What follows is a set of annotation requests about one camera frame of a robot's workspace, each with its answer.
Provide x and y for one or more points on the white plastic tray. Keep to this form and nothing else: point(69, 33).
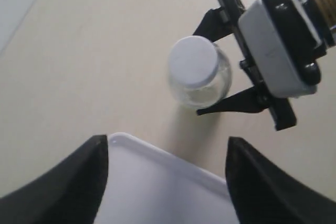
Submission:
point(149, 185)

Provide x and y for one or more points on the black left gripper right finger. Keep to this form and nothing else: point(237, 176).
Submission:
point(261, 192)

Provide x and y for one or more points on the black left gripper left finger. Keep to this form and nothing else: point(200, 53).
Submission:
point(71, 192)

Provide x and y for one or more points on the white bottle cap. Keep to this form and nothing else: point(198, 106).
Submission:
point(193, 62)

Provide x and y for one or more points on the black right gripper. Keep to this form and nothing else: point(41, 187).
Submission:
point(219, 23)

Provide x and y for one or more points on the clear plastic drink bottle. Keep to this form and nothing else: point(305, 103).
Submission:
point(209, 94)

